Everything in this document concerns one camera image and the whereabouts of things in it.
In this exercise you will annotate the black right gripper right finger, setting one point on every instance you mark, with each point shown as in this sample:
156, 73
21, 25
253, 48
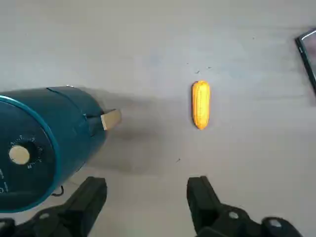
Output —
209, 217

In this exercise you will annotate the yellow corn cob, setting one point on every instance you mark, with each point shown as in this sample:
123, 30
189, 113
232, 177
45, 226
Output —
201, 105

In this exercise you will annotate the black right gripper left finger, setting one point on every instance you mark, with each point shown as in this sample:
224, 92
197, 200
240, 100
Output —
74, 214

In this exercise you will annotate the green air fryer body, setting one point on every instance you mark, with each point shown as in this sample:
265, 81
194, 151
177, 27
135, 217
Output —
29, 116

